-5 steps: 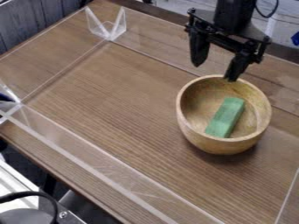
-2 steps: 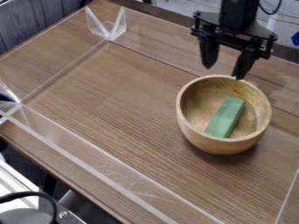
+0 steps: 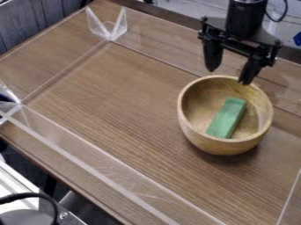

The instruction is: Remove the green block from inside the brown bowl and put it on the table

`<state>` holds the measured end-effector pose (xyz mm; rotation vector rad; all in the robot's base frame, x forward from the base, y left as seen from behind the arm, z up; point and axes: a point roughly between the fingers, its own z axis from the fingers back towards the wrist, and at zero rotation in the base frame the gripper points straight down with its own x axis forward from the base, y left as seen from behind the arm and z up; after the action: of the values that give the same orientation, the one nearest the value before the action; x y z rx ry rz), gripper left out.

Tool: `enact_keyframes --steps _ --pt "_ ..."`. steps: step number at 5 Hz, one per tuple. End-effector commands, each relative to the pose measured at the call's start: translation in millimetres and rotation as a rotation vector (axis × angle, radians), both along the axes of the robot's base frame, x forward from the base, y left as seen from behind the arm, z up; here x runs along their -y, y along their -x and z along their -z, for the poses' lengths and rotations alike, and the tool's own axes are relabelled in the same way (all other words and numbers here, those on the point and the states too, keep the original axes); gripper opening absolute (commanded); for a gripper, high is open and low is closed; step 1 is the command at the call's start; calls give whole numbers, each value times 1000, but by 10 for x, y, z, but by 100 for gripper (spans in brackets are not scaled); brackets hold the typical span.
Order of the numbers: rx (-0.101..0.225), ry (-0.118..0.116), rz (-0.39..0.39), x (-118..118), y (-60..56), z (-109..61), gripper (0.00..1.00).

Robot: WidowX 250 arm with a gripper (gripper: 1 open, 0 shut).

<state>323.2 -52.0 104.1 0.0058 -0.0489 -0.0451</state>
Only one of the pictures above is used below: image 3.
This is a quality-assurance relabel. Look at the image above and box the white container in background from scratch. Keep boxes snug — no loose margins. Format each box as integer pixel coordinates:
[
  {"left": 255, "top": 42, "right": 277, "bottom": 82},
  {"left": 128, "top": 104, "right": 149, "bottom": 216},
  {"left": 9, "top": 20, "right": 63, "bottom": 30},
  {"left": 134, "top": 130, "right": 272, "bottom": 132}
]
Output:
[{"left": 264, "top": 13, "right": 301, "bottom": 48}]

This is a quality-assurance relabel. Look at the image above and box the green rectangular block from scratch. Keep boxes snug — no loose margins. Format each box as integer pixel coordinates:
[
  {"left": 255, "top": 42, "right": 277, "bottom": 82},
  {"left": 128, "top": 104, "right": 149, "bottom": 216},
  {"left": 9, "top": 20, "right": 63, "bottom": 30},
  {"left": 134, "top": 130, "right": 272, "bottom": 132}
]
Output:
[{"left": 206, "top": 98, "right": 248, "bottom": 139}]

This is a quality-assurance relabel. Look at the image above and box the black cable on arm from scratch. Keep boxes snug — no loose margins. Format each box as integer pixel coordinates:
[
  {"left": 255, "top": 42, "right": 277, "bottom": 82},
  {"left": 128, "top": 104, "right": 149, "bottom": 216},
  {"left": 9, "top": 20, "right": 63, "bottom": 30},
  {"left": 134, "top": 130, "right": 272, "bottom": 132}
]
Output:
[{"left": 265, "top": 0, "right": 289, "bottom": 23}]

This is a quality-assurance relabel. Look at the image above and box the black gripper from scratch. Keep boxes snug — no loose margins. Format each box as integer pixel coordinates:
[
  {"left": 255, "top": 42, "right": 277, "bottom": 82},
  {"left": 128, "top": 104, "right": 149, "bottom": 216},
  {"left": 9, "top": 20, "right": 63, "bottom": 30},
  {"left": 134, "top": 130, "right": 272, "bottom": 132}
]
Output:
[{"left": 200, "top": 0, "right": 283, "bottom": 85}]

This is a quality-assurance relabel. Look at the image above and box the grey metal bracket with screw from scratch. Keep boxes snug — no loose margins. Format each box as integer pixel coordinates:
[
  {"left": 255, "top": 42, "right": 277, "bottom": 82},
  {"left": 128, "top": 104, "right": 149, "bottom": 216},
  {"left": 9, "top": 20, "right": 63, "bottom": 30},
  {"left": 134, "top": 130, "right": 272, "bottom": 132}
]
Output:
[{"left": 0, "top": 201, "right": 89, "bottom": 225}]

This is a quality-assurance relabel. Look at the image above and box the blue object at right edge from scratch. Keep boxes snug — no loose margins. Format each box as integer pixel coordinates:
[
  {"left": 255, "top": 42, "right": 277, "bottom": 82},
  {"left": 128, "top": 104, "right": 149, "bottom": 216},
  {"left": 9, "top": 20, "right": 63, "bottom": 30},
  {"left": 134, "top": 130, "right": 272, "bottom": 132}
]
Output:
[{"left": 293, "top": 32, "right": 301, "bottom": 46}]

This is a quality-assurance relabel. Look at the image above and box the brown wooden bowl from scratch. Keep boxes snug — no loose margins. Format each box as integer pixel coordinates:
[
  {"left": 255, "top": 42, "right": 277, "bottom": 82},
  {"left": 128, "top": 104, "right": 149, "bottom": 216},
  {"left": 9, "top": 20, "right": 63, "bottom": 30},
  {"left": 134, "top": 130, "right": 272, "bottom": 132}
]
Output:
[{"left": 177, "top": 75, "right": 275, "bottom": 156}]

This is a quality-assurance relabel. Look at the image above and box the clear acrylic front barrier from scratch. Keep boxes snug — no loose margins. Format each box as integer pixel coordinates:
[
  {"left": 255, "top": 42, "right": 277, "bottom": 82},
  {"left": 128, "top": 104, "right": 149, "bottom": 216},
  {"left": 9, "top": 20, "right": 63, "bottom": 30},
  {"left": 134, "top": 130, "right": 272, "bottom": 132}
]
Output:
[{"left": 0, "top": 83, "right": 227, "bottom": 225}]

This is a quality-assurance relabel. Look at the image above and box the clear acrylic corner bracket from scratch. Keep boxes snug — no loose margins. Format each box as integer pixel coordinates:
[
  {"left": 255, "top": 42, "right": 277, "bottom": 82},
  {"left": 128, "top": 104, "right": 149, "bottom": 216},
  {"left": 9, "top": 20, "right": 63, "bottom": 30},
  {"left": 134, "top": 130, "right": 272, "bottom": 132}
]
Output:
[{"left": 85, "top": 7, "right": 129, "bottom": 41}]

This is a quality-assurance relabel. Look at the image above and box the black cable bottom left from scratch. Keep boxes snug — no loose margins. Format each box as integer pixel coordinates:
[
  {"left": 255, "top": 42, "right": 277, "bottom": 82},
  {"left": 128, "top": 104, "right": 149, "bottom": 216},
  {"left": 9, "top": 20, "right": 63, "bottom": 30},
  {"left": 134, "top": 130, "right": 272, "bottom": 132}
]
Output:
[{"left": 0, "top": 192, "right": 61, "bottom": 225}]

